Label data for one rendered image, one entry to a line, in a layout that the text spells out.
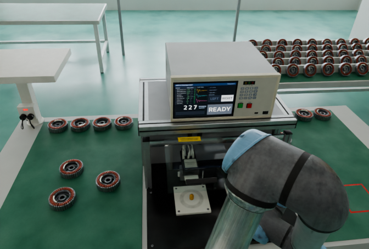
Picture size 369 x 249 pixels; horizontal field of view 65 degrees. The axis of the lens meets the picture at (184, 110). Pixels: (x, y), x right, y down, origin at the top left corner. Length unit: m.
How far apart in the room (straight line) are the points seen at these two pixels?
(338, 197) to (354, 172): 1.16
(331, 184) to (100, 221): 0.99
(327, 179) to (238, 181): 0.16
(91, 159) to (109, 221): 0.42
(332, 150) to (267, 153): 1.29
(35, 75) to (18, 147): 0.51
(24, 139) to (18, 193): 0.42
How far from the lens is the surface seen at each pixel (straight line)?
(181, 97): 1.14
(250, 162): 0.59
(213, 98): 1.16
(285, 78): 2.54
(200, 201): 1.33
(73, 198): 1.41
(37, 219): 1.43
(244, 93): 1.19
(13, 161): 1.75
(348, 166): 1.79
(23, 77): 1.50
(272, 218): 0.97
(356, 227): 1.50
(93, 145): 1.70
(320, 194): 0.58
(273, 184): 0.58
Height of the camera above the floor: 1.81
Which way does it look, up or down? 33 degrees down
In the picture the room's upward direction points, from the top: 2 degrees clockwise
